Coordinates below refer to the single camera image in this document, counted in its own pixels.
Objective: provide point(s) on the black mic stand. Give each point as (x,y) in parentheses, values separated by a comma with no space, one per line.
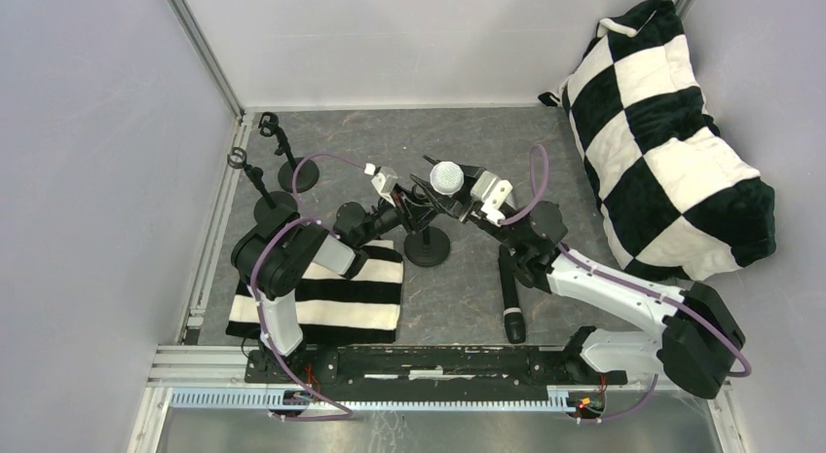
(269,201)
(269,126)
(424,246)

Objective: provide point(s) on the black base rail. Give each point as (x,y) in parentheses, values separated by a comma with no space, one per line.
(445,373)

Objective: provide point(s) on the white microphone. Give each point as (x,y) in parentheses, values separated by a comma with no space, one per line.
(447,178)

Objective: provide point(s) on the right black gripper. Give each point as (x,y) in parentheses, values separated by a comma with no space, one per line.
(469,204)

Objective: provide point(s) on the white cable duct strip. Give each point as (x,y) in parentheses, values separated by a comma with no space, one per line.
(292,399)

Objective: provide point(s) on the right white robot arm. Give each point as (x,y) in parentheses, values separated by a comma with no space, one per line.
(688,335)

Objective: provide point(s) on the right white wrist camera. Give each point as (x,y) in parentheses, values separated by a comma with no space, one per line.
(494,193)

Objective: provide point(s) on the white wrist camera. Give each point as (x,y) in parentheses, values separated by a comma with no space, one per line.
(383,180)
(494,193)

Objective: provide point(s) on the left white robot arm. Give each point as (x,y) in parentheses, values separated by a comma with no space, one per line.
(275,254)

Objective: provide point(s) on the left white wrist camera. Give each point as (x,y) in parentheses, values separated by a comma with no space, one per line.
(383,180)

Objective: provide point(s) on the black white checkered pillow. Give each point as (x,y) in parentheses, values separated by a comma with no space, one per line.
(676,201)

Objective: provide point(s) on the black white striped cloth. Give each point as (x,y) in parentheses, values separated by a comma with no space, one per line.
(326,309)

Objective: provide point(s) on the black microphone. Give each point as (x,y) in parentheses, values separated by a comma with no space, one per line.
(513,319)

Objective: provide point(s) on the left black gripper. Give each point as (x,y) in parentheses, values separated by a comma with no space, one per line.
(405,208)

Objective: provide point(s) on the black mic stand back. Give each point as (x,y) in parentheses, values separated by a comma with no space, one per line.
(269,126)

